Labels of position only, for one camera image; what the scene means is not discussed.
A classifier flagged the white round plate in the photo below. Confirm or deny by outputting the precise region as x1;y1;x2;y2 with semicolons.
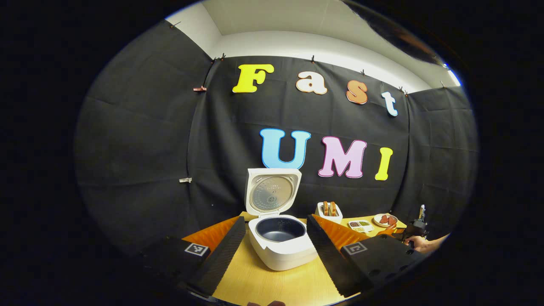
373;213;399;228

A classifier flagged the white divided bean dish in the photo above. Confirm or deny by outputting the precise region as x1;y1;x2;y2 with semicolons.
348;220;374;233

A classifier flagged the white rice cooker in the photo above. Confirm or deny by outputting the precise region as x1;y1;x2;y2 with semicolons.
245;167;318;271

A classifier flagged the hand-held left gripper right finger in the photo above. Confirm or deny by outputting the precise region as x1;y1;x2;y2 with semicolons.
306;214;425;298

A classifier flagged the black backdrop cloth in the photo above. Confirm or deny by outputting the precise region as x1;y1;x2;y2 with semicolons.
72;19;480;255

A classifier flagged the small ceiling light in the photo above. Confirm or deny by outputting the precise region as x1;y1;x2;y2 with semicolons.
443;64;462;87

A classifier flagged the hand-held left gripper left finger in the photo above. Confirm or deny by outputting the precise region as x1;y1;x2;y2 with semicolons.
142;216;247;298

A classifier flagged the white toaster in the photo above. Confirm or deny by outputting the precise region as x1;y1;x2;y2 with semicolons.
317;201;343;224

